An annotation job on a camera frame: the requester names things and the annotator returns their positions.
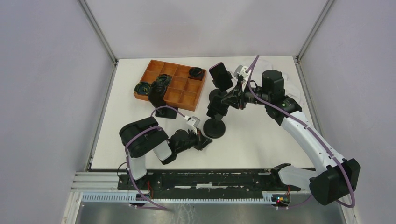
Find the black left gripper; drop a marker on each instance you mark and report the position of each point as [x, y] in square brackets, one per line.
[201, 141]

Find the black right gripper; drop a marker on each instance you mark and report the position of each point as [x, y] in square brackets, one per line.
[237, 99]

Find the small black phone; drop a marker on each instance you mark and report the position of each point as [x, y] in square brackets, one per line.
[216, 109]

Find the purple edged black phone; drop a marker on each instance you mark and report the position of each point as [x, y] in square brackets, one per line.
[218, 69]

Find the black round base phone stand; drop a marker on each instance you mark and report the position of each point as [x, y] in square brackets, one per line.
[216, 92]

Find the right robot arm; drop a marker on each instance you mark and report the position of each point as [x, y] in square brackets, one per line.
[334, 178]

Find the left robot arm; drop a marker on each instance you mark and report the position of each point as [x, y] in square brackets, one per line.
[145, 135]

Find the black flat easel phone stand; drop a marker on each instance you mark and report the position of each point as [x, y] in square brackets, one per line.
[167, 112]

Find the rolled tie top right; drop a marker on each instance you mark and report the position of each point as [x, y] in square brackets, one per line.
[196, 73]

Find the white crumpled cloth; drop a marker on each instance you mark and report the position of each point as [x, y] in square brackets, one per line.
[286, 65]

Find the orange wooden compartment tray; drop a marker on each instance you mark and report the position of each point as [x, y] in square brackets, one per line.
[183, 92]

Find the rolled dark patterned tie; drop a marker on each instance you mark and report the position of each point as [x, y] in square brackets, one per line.
[156, 94]

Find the rolled green patterned tie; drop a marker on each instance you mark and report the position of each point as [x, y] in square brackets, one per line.
[163, 79]

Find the rolled blue yellow tie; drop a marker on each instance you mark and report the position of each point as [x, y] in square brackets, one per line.
[142, 88]

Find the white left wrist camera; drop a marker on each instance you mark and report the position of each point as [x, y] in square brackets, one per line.
[193, 122]

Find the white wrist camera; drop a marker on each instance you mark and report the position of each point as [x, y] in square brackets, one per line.
[242, 75]
[193, 122]

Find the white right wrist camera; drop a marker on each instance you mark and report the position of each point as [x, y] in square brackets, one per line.
[242, 75]

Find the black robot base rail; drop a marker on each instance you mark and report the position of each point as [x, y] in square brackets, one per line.
[210, 183]

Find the white slotted cable duct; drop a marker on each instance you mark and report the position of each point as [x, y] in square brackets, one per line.
[117, 187]

